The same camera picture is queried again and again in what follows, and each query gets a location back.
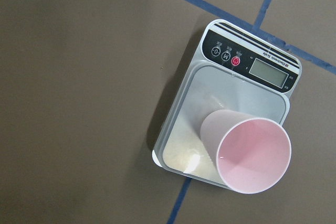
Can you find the silver digital kitchen scale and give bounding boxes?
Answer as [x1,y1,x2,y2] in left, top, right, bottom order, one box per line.
[152,19,302,187]

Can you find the pink plastic cup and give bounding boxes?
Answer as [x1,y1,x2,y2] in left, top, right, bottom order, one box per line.
[200,110,291,194]

